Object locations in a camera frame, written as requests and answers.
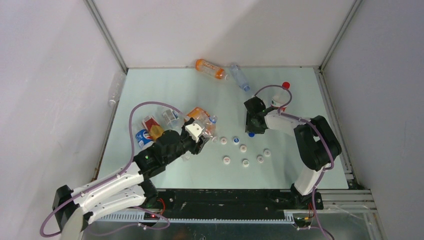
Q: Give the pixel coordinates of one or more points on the red yellow label tea bottle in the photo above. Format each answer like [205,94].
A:
[154,129]

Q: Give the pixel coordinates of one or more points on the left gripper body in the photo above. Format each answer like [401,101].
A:
[187,144]

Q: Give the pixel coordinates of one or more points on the white cap near orange bottle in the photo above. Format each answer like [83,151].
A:
[223,140]

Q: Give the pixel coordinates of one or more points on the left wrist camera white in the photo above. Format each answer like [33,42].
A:
[195,129]

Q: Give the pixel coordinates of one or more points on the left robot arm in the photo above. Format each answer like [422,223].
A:
[130,186]

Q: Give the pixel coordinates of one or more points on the large orange label bottle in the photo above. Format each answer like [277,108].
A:
[198,113]

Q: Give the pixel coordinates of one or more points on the slim orange label bottle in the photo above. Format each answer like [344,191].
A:
[210,69]

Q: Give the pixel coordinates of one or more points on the white cap front middle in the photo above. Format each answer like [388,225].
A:
[245,163]

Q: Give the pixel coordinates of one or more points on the Pepsi bottle blue label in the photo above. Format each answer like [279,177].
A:
[209,124]

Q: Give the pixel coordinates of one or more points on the clear bottle by wall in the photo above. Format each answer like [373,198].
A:
[116,88]

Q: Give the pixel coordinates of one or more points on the white cap centre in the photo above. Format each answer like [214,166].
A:
[243,148]

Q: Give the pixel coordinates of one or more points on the Nongfu Spring red label bottle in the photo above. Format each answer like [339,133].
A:
[280,98]

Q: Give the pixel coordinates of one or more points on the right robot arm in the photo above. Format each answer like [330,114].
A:
[317,144]

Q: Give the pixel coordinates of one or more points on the white cap front right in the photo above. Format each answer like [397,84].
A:
[260,158]

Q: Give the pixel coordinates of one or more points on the white cap far right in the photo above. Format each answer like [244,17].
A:
[267,153]

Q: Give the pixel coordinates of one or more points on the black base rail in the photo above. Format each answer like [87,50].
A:
[231,204]

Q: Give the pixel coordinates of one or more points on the Pepsi bottle lower left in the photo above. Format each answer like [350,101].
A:
[143,138]

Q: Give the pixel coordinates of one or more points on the red bottle cap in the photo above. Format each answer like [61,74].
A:
[286,85]

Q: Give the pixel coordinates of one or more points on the white cap blue logo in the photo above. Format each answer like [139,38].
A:
[236,140]

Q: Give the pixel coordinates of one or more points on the white cap front left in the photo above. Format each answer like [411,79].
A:
[226,160]

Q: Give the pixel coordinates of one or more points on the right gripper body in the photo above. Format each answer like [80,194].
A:
[251,126]

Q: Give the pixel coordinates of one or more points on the clear bluish water bottle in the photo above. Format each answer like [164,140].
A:
[239,77]

